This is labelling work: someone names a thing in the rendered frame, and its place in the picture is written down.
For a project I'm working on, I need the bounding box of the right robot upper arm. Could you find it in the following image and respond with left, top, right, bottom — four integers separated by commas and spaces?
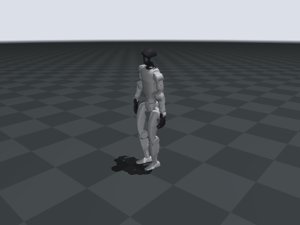
137, 65, 144, 88

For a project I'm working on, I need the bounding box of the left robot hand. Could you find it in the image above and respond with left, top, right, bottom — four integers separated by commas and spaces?
157, 114, 166, 129

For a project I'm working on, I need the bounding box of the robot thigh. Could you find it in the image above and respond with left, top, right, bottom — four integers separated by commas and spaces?
147, 107, 160, 144
136, 102, 148, 139

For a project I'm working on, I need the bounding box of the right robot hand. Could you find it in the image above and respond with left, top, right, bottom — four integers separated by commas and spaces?
134, 98, 139, 114

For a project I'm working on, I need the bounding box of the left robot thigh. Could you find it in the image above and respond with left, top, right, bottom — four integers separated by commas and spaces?
147, 107, 160, 144

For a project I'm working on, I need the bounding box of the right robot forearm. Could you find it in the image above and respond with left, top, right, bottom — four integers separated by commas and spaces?
133, 86, 143, 102

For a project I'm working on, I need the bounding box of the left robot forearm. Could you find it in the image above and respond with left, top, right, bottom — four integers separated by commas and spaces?
158, 94, 166, 117

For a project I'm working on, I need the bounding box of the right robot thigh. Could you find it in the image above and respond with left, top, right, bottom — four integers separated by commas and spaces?
136, 102, 148, 139

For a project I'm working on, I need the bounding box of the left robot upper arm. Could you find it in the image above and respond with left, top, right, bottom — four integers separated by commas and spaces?
153, 71, 164, 100

